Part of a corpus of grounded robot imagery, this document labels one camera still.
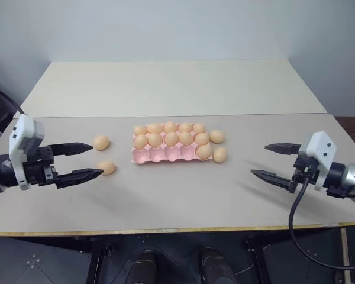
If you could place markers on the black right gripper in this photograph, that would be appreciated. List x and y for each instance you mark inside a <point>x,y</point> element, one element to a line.
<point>304,171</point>

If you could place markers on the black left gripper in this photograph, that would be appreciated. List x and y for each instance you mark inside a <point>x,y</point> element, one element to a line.
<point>41,173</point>

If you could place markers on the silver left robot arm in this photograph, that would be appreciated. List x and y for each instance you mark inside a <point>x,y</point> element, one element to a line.
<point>0,174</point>

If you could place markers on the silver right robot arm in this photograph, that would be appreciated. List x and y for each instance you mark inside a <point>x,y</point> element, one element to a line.
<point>347,176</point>

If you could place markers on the pink egg tray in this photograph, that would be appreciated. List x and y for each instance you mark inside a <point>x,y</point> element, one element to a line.
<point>165,155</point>

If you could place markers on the tan egg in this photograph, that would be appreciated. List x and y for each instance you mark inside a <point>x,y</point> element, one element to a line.
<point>220,154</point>
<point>198,128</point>
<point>107,167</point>
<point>201,138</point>
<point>101,143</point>
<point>154,140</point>
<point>171,138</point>
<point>216,136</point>
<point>185,127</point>
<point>170,127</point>
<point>140,141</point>
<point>154,128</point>
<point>204,151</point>
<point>185,138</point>
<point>140,130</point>

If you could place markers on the dark rounded shape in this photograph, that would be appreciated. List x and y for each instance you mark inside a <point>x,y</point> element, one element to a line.
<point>216,266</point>
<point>143,267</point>

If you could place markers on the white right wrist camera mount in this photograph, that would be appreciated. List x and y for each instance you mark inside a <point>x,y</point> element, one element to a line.
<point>321,148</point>

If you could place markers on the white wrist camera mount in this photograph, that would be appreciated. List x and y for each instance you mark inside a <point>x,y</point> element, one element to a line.
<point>25,133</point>
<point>321,148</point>

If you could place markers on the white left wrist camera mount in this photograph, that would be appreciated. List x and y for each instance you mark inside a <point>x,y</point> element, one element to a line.
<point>25,133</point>

